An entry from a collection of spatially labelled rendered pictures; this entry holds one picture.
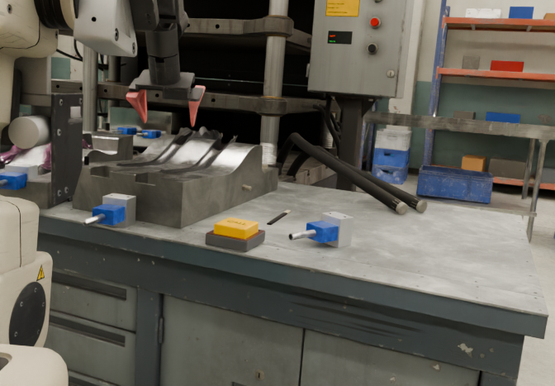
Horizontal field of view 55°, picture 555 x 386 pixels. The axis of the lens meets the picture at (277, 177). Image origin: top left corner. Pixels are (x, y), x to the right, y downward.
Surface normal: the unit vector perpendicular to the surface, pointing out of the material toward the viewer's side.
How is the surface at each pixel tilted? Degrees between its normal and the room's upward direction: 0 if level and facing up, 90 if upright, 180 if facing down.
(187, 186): 90
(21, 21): 90
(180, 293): 90
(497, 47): 90
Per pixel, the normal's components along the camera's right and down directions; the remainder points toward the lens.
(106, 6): -0.03, 0.03
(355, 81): -0.36, 0.13
